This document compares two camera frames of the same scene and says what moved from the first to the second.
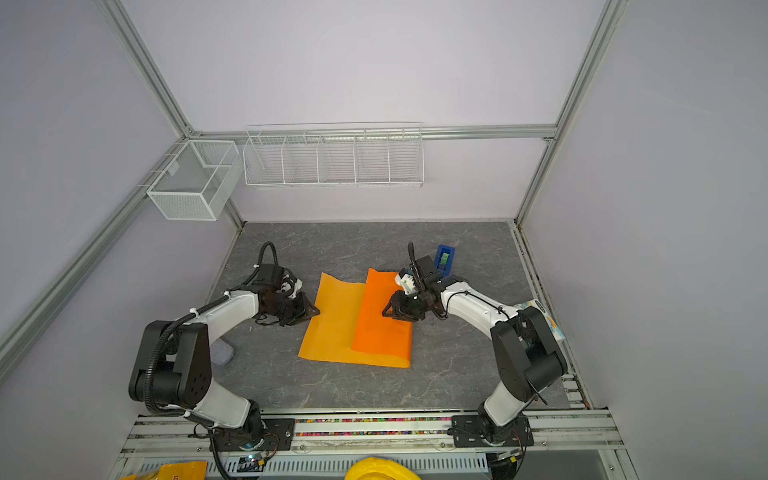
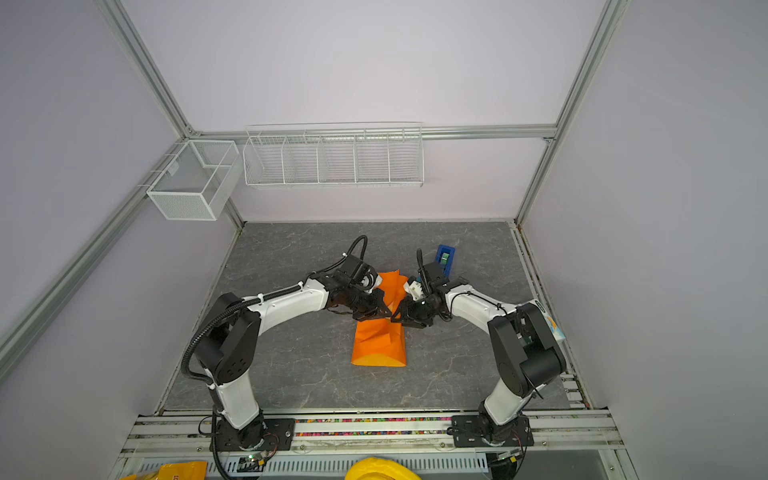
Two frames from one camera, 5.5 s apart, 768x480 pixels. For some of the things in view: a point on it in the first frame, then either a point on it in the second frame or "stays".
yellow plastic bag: [175, 471] stays
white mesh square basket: [198, 181] stays
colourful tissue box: [536, 304] stays
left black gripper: [302, 313] → [375, 311]
